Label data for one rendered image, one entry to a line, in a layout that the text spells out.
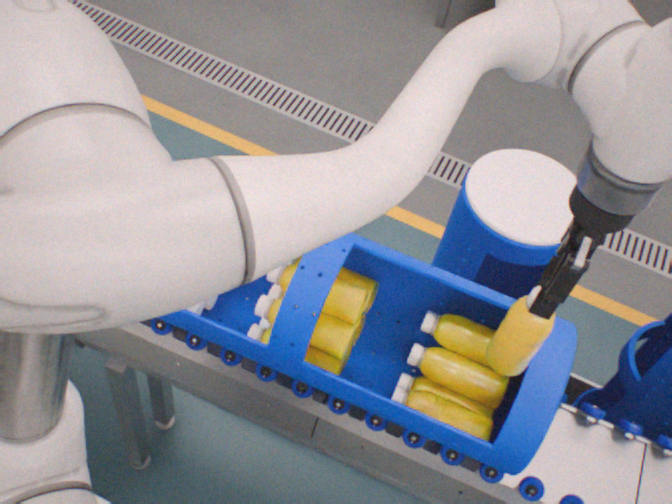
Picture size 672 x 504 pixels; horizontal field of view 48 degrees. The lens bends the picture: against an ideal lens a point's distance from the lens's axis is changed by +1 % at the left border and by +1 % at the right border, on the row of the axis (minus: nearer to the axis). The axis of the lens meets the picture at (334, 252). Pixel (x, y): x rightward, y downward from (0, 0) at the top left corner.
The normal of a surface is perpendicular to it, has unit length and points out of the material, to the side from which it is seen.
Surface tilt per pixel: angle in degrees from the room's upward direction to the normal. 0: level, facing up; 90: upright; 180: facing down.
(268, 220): 50
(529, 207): 0
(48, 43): 10
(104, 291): 67
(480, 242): 90
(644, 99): 86
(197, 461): 0
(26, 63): 6
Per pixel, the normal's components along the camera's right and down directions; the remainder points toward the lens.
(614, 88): -0.94, 0.12
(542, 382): -0.04, -0.25
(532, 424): -0.22, 0.16
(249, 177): 0.38, -0.62
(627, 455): 0.12, -0.59
